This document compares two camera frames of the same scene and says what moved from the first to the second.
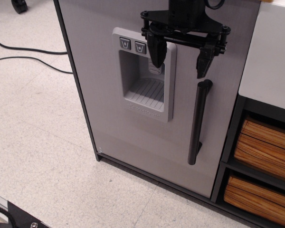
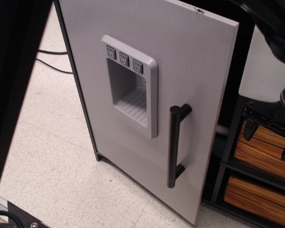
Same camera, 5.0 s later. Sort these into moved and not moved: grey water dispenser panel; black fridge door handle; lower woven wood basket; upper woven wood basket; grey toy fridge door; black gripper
Moved: grey water dispenser panel; black fridge door handle; black gripper
Not moved: upper woven wood basket; grey toy fridge door; lower woven wood basket
